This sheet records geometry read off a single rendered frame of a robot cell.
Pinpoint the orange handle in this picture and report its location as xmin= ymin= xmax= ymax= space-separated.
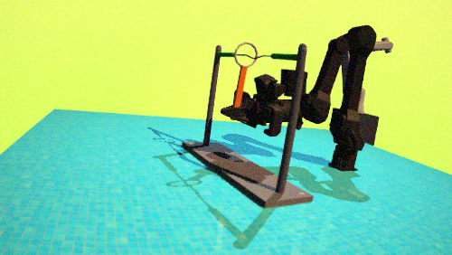
xmin=233 ymin=42 xmax=259 ymax=108

